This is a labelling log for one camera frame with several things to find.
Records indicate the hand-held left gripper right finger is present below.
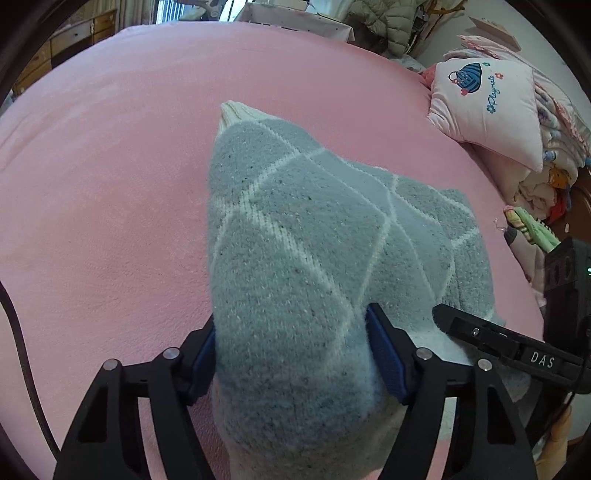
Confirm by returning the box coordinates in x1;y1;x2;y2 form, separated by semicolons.
365;303;539;480

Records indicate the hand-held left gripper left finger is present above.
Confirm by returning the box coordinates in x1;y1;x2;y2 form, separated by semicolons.
53;316;219;480

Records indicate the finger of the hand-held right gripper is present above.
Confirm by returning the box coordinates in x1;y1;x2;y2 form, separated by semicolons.
433;303;591;394

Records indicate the grey cream argyle knit sweater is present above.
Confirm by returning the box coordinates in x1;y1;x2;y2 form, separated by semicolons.
205;100;532;480

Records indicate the person's right hand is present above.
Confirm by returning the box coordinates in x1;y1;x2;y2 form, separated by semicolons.
538;405;591;480

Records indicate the pile of folded pink bedding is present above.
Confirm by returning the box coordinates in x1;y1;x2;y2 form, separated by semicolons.
418;33;591;223

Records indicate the pink white printed pillow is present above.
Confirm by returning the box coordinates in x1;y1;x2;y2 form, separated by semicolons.
426;58;544;172

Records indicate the pink bed sheet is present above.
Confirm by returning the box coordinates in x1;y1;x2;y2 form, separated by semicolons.
0;21;546;480

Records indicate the beige puffer jacket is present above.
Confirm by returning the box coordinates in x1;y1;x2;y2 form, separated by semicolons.
346;0;428;59

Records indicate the wooden dresser with drawers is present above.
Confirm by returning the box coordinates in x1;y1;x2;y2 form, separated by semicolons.
11;8;119;96

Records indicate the white cloth-covered table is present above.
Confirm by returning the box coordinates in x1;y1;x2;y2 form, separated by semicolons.
235;0;355;43

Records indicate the black cable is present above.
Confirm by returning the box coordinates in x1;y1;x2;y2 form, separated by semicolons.
0;281;62;463

